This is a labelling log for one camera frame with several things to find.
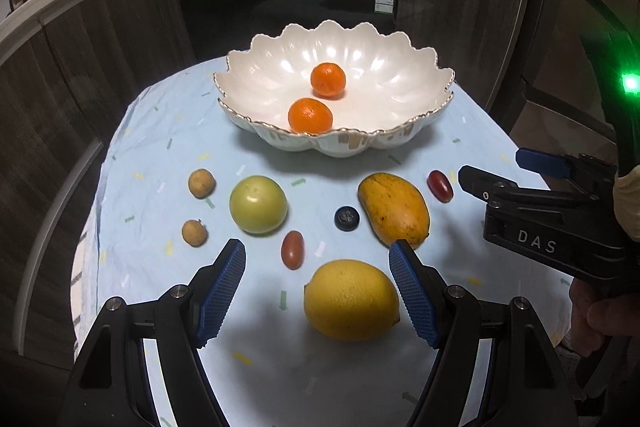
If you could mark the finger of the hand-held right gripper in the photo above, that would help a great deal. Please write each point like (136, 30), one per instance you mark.
(542, 160)
(480, 187)

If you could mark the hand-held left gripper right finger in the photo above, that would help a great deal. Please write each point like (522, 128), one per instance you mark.
(415, 297)

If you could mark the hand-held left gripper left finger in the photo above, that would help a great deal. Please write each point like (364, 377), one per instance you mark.
(222, 292)

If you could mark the yellow lemon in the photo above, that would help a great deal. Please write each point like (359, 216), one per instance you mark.
(350, 299)

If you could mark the brown longan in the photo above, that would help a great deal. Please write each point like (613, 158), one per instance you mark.
(201, 183)
(194, 233)

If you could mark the yellow mango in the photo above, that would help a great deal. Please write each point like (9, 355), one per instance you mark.
(395, 207)

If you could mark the green apple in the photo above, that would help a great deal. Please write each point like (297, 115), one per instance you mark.
(258, 205)

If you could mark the white scalloped bowl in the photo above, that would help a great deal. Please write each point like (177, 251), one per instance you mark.
(380, 72)

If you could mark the person's right hand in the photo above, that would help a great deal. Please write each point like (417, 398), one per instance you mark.
(600, 319)

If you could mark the dark blueberry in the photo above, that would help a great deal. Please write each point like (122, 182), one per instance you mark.
(347, 218)

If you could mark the light blue tablecloth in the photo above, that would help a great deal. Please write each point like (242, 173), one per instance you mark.
(160, 147)

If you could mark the dark wood cabinet door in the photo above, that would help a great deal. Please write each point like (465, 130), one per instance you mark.
(465, 17)

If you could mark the orange tangerine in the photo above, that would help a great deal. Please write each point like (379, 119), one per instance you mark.
(310, 115)
(328, 80)

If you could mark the dark wood cabinet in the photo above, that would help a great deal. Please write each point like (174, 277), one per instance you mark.
(75, 107)

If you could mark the black built-in dishwasher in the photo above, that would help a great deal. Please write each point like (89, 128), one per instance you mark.
(250, 12)

